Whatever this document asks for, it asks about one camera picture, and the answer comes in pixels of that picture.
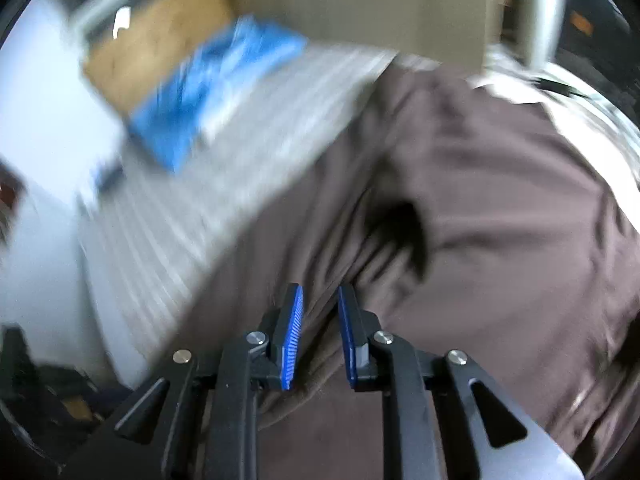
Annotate white window frame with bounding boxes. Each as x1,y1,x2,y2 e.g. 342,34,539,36
510,0,566,66

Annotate pine wooden board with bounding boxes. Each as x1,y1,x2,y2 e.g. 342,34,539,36
82,0,236,116

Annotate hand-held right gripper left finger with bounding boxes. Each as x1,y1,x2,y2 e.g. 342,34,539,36
60,282,305,480

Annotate blue woven bag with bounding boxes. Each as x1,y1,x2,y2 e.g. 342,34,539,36
125,17,306,173

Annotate plaid woven mat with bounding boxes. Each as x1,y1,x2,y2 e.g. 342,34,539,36
75,42,441,361

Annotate pale wooden panel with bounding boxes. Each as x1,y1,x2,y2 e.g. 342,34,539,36
220,0,506,73

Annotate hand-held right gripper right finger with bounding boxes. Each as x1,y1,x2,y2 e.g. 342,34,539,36
337,282,586,480

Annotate brown sweatshirt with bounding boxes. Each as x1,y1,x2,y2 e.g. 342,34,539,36
185,65,640,480

